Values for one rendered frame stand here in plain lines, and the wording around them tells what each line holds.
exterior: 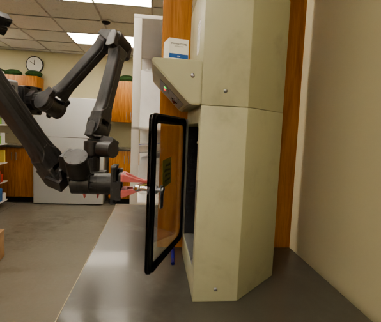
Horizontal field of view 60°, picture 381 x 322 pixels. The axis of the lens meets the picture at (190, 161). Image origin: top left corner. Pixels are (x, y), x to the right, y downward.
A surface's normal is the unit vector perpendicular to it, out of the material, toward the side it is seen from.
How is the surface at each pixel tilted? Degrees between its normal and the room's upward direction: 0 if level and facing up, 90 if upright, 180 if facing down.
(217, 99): 90
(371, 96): 90
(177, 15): 90
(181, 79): 90
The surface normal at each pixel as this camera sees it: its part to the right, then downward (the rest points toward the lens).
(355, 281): -0.99, -0.04
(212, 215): 0.11, 0.10
